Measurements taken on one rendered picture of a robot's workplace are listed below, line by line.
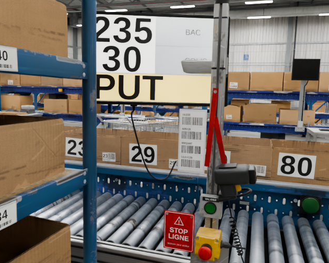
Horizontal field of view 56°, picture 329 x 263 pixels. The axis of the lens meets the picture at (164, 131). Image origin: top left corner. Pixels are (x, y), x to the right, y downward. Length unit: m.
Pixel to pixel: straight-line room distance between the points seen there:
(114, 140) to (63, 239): 1.15
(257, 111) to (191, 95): 4.79
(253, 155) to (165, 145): 0.45
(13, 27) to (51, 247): 0.36
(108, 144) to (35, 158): 1.21
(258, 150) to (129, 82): 0.77
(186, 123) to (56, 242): 0.53
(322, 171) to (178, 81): 0.85
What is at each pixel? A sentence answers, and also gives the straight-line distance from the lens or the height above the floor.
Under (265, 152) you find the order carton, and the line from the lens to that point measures 1.55.
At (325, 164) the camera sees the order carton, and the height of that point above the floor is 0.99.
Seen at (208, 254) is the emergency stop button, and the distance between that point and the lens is 0.94.
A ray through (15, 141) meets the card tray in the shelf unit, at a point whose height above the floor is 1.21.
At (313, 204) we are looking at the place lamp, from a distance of 1.54.
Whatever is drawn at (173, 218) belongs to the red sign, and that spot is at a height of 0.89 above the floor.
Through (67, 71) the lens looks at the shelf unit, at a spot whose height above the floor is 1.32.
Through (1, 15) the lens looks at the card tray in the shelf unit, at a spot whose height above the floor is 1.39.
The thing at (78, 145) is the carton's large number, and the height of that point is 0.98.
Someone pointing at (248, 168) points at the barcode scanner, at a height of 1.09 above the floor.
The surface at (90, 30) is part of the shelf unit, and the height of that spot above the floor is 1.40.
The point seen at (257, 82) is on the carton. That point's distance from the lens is 6.05.
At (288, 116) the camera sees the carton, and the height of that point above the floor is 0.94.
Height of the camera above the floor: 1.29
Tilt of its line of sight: 7 degrees down
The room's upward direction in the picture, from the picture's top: 1 degrees clockwise
